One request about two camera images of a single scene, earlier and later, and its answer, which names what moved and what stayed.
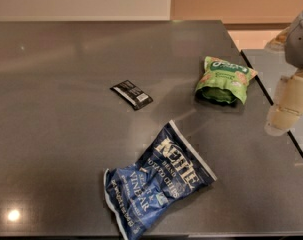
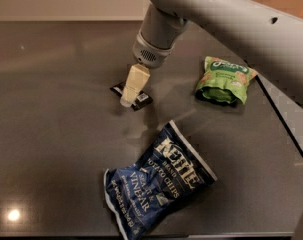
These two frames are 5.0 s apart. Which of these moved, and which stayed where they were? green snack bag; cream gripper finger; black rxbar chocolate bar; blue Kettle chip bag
Moved: cream gripper finger
Stayed: black rxbar chocolate bar; blue Kettle chip bag; green snack bag
